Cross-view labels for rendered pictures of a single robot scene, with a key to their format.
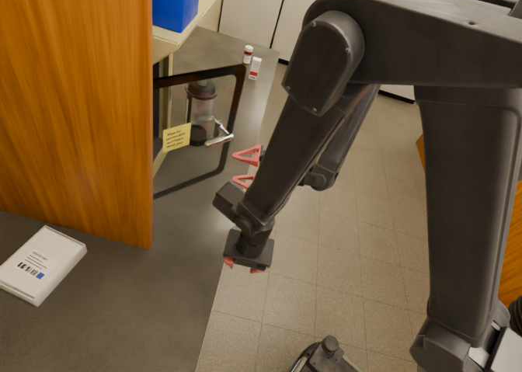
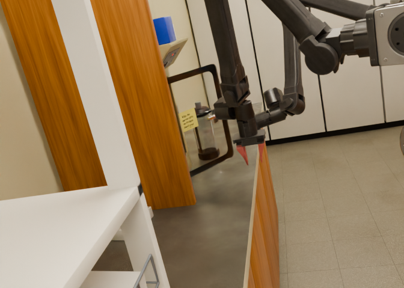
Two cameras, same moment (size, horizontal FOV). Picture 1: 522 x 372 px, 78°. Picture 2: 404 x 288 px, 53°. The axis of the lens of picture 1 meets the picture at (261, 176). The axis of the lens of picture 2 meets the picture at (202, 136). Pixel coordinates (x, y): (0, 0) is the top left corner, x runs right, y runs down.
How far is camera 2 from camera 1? 0.92 m
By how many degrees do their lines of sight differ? 33
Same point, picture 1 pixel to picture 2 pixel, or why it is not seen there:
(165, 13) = (160, 36)
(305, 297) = not seen: outside the picture
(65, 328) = not seen: hidden behind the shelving
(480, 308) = (297, 14)
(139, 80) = (156, 59)
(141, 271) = (193, 213)
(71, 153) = (132, 130)
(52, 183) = not seen: hidden behind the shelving
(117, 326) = (186, 234)
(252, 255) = (249, 132)
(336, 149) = (290, 80)
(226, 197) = (219, 102)
